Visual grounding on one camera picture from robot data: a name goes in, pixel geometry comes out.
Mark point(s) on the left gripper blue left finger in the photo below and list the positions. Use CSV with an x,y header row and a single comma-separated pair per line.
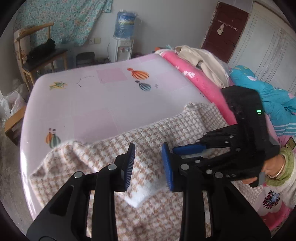
x,y
128,165

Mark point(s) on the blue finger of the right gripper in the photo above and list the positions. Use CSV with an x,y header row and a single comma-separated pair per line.
x,y
189,149

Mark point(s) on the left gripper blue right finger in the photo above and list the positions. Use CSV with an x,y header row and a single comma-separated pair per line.
x,y
167,163

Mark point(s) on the beige houndstooth wool coat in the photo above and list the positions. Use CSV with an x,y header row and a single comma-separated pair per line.
x,y
147,210

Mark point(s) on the green sleeve forearm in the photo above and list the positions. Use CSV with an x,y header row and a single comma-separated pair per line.
x,y
285,185

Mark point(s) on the right hand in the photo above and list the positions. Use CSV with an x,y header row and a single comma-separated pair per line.
x,y
275,167

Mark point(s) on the teal blue quilt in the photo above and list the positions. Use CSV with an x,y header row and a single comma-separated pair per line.
x,y
278,103

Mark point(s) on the pink floral blanket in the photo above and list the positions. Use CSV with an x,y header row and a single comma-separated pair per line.
x,y
266,202

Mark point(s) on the pink cartoon bed sheet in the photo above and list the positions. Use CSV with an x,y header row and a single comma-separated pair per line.
x,y
97,102

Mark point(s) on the beige cream garment pile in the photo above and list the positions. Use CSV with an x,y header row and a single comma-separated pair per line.
x,y
214,68

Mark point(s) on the white wardrobe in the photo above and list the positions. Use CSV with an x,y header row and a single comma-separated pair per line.
x,y
267,47

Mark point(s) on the white water dispenser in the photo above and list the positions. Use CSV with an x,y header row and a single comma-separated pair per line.
x,y
119,49

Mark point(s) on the dark red door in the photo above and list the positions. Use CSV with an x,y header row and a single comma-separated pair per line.
x,y
225,30

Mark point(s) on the small wooden stool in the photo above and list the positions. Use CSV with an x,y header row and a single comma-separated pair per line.
x,y
10,130

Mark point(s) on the blue water jug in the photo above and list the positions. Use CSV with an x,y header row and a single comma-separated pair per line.
x,y
124,24

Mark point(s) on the white plastic bag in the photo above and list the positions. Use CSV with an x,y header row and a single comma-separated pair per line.
x,y
14,101

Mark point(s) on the black garment on chair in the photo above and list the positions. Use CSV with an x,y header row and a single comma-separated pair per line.
x,y
41,51

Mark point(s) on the wooden chair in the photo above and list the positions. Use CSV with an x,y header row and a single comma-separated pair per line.
x,y
29,69

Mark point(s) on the teal floral hanging cloth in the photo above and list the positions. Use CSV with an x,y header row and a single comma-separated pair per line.
x,y
73,20

